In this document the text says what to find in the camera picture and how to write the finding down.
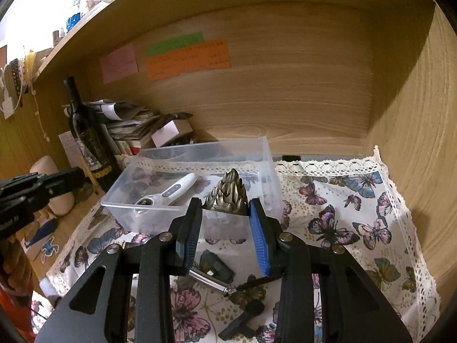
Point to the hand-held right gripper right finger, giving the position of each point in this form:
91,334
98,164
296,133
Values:
259,237

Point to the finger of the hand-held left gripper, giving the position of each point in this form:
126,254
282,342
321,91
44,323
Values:
60,181

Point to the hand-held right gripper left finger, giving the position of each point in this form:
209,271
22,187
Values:
190,237

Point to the spiky metallic cone ornament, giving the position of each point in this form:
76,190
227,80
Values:
228,193

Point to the clear plastic storage box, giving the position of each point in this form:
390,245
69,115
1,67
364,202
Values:
266,160

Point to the person's left hand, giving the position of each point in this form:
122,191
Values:
10,260

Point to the beige rounded wooden object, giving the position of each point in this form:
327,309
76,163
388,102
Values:
60,203

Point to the white paper note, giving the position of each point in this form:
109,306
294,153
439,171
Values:
69,148

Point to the blue flat cutout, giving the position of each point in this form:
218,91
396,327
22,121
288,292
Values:
44,231

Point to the small black angular block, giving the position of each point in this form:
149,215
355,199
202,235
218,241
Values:
216,265

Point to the thin black brush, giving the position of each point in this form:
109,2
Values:
255,283

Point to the silver metal rod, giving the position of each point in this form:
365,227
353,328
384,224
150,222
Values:
210,281

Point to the blue figure sticker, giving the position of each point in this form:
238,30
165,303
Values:
49,249

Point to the white handheld magnifier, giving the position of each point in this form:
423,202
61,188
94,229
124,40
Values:
175,189

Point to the dark wine bottle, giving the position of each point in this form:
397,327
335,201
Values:
89,139

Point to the black plastic clip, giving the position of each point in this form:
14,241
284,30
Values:
244,319

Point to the small black flat object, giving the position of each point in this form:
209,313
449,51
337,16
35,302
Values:
291,158

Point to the stack of magazines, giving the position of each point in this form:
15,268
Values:
132,125

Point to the red cloth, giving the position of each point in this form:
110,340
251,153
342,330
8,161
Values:
14,311

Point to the butterfly printed lace cloth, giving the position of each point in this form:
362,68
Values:
357,221

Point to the small white box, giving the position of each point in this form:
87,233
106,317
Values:
167,133

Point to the pink sticky note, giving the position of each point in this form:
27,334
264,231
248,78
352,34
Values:
119,63

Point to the blue beaded ornament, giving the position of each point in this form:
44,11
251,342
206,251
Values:
73,20

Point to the orange sticky note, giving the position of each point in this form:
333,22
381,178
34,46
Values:
189,62

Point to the green sticky note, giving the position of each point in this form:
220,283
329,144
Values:
175,43

